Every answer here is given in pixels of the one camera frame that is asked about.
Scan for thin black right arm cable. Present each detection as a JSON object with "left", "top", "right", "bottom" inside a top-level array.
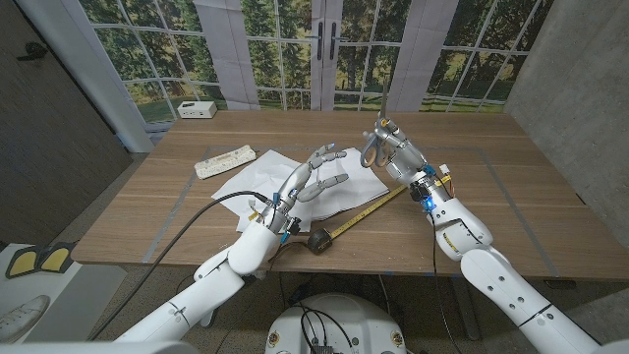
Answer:
[{"left": 429, "top": 214, "right": 464, "bottom": 354}]

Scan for large white paper sheet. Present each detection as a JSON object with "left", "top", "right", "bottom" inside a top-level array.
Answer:
[{"left": 210, "top": 149, "right": 315, "bottom": 234}]

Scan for white sneaker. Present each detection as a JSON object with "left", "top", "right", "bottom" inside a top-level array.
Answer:
[{"left": 0, "top": 294, "right": 52, "bottom": 344}]

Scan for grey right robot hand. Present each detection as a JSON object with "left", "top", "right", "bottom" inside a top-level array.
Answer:
[{"left": 372, "top": 115, "right": 437, "bottom": 192}]

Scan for black wall handle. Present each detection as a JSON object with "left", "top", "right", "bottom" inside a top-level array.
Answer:
[{"left": 16, "top": 41, "right": 49, "bottom": 63}]

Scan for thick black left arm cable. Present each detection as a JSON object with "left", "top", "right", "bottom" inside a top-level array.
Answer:
[{"left": 86, "top": 190, "right": 274, "bottom": 342}]

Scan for white power strip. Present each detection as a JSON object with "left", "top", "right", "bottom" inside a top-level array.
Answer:
[{"left": 194, "top": 144, "right": 257, "bottom": 181}]

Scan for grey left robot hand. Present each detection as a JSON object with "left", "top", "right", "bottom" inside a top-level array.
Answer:
[{"left": 259, "top": 142, "right": 351, "bottom": 233}]

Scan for yellow black foot pedal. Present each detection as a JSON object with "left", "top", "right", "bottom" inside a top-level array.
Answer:
[{"left": 4, "top": 244, "right": 44, "bottom": 280}]

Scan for white socket box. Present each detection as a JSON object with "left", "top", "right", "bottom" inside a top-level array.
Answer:
[{"left": 176, "top": 100, "right": 218, "bottom": 120}]

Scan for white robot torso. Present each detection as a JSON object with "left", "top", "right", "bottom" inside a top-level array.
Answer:
[{"left": 264, "top": 293, "right": 408, "bottom": 354}]

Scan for black yellow tape measure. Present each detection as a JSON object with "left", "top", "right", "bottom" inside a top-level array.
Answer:
[{"left": 267, "top": 184, "right": 409, "bottom": 265}]

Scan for printed window forest backdrop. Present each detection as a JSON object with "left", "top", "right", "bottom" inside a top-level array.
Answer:
[{"left": 78, "top": 0, "right": 556, "bottom": 125}]

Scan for black and yellow shoe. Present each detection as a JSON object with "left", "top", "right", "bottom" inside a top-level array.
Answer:
[{"left": 38, "top": 240, "right": 78, "bottom": 274}]

